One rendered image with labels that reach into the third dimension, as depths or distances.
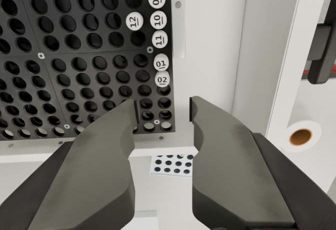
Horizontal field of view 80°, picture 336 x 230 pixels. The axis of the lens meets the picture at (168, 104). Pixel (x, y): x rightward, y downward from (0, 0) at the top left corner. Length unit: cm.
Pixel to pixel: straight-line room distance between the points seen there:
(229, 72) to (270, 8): 9
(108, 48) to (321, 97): 37
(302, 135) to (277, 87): 27
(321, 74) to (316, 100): 23
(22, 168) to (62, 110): 19
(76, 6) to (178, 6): 10
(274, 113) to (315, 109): 27
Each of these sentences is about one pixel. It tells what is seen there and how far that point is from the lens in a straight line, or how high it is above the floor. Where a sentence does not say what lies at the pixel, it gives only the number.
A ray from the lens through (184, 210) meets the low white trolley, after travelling 58.
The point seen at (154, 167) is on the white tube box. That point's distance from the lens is 40.
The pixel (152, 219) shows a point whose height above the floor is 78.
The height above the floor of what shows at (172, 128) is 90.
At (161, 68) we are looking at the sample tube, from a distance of 17.
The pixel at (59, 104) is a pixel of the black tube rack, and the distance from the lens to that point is 22.
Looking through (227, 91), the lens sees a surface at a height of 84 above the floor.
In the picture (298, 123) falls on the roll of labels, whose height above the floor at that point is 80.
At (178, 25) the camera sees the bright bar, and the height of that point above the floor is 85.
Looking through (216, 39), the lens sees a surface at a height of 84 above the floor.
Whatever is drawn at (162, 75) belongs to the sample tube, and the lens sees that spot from 17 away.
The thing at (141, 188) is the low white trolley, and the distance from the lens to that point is 51.
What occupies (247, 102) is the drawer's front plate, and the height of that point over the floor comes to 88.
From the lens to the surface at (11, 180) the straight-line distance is 39.
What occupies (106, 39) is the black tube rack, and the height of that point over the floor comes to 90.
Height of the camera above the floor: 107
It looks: 61 degrees down
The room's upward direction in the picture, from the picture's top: 178 degrees clockwise
